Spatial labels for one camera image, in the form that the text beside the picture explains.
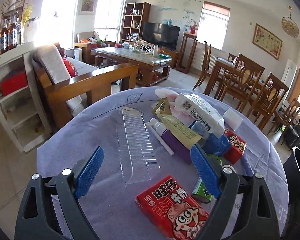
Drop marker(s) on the purple floral tablecloth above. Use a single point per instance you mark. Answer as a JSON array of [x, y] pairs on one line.
[[110, 203]]

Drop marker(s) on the green Doublemint gum box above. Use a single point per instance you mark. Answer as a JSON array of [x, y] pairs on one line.
[[200, 193]]

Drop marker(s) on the framed sunflower picture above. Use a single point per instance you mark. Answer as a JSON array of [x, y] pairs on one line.
[[87, 7]]

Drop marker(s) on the white plastic wipes pack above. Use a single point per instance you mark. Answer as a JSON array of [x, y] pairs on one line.
[[202, 112]]

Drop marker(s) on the small red milk carton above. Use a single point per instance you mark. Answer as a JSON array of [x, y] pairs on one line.
[[237, 147]]

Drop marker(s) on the red box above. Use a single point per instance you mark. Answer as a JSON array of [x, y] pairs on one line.
[[13, 81]]

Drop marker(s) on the purple spray bottle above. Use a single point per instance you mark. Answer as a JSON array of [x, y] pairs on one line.
[[171, 144]]

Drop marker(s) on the large red milk carton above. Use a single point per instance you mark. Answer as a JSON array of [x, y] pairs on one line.
[[172, 210]]

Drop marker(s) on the wooden bookshelf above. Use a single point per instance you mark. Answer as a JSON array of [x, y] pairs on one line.
[[135, 16]]

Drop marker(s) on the white shelf unit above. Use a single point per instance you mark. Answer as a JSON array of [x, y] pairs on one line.
[[21, 112]]

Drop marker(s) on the black flat television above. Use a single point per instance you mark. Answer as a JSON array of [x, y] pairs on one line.
[[163, 35]]

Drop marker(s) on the wooden coffee table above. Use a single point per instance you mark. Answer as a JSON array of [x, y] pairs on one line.
[[152, 69]]

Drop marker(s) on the black trash bin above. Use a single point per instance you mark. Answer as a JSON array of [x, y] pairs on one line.
[[292, 171]]

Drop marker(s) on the wooden dining chair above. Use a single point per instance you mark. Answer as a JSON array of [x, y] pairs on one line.
[[267, 100], [242, 81], [205, 65]]

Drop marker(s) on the gold pendant lamp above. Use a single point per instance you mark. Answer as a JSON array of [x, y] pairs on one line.
[[289, 25]]

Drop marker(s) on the white paper cup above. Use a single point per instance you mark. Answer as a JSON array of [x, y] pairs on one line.
[[232, 119]]

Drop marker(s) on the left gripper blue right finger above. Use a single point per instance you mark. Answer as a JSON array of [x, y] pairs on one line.
[[206, 169]]

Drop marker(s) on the brown beer bottle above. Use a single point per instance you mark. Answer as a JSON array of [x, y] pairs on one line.
[[4, 37], [12, 34]]

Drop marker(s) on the clear plastic tray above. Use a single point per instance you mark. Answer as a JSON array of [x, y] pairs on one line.
[[138, 160]]

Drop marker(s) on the beige snack wrapper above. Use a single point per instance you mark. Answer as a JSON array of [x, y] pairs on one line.
[[184, 134]]

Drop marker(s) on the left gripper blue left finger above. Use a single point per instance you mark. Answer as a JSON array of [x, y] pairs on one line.
[[86, 171]]

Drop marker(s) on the wooden sofa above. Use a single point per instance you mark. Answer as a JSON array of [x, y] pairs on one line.
[[57, 88]]

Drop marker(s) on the red cushion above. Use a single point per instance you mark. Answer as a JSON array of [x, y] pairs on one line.
[[70, 68]]

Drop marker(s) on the blue tissue pack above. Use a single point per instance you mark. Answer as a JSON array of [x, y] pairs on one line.
[[209, 142]]

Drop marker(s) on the tall wooden plant stand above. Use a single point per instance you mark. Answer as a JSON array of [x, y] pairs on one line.
[[186, 53]]

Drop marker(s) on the framed floral picture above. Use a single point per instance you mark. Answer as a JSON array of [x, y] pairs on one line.
[[267, 41]]

